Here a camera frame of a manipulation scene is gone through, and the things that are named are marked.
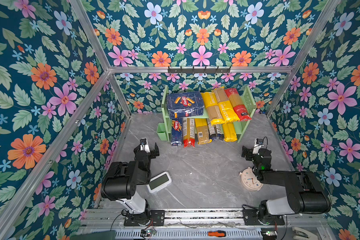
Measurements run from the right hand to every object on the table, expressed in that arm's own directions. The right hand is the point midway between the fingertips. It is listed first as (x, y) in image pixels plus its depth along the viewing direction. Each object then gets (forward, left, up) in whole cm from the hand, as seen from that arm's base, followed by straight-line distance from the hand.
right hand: (251, 146), depth 92 cm
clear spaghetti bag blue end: (+6, +23, +8) cm, 25 cm away
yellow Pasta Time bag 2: (+11, +26, +23) cm, 36 cm away
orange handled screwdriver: (-44, +25, -5) cm, 51 cm away
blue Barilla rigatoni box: (+11, +41, +26) cm, 50 cm away
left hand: (+2, +64, +5) cm, 65 cm away
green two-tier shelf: (+17, +53, +7) cm, 56 cm away
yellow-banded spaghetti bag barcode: (+4, +15, +8) cm, 17 cm away
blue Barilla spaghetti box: (+5, +47, +9) cm, 48 cm away
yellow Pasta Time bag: (+8, +17, +23) cm, 29 cm away
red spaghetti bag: (+21, +12, +23) cm, 33 cm away
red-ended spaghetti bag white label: (+7, +40, +9) cm, 41 cm away
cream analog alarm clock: (-20, +5, -5) cm, 21 cm away
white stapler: (-44, -12, -5) cm, 46 cm away
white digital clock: (-21, +56, -4) cm, 60 cm away
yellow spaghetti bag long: (+6, +31, +8) cm, 33 cm away
